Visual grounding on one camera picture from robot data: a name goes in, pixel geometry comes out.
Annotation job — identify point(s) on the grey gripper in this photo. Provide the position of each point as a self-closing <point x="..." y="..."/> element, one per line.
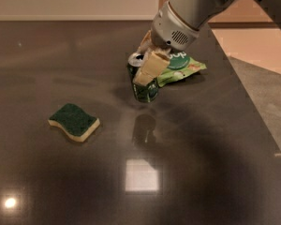
<point x="170" y="28"/>

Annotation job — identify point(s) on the green soda can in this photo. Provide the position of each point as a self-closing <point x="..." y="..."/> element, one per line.
<point x="141" y="93"/>

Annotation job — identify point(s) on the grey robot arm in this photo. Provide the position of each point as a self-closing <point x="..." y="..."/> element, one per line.
<point x="196" y="13"/>

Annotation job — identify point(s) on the green snack bag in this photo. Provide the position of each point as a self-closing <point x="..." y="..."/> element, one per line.
<point x="181" y="66"/>

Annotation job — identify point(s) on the green and yellow sponge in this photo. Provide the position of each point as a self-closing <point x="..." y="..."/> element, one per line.
<point x="77" y="124"/>

